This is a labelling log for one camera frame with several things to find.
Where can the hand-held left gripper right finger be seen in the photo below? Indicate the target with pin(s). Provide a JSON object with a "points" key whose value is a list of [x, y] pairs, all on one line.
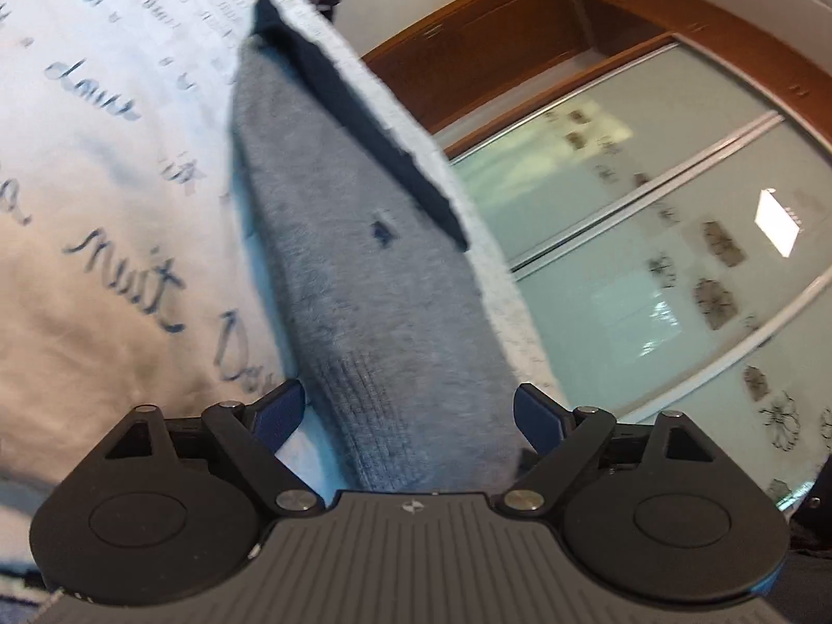
{"points": [[536, 417]]}

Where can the white script printed blanket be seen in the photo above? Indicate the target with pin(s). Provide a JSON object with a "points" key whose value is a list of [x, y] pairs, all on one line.
{"points": [[97, 208]]}

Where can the grey sweater with navy sleeves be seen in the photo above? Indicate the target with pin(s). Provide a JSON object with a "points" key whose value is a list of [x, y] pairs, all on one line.
{"points": [[364, 273]]}

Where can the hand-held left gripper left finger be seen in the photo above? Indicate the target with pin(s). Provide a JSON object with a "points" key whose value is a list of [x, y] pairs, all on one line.
{"points": [[283, 411]]}

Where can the wooden door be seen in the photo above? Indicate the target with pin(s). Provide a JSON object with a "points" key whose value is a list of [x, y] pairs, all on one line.
{"points": [[481, 52]]}

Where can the glass sliding wardrobe doors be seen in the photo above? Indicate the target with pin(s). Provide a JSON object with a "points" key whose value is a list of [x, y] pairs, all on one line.
{"points": [[650, 240]]}

